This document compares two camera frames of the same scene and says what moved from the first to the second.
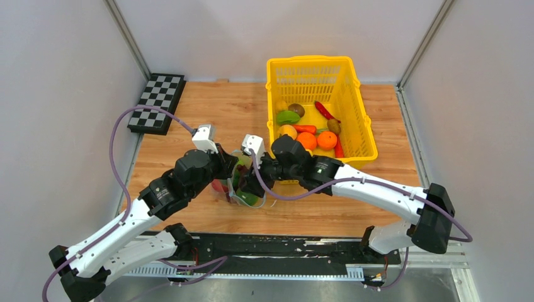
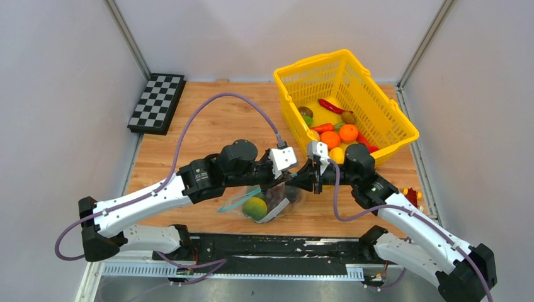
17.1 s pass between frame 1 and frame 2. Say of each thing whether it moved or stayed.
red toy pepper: moved
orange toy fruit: moved
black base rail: stayed
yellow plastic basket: moved
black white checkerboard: stayed
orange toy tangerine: moved
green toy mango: moved
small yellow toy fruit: moved
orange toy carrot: moved
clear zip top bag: moved
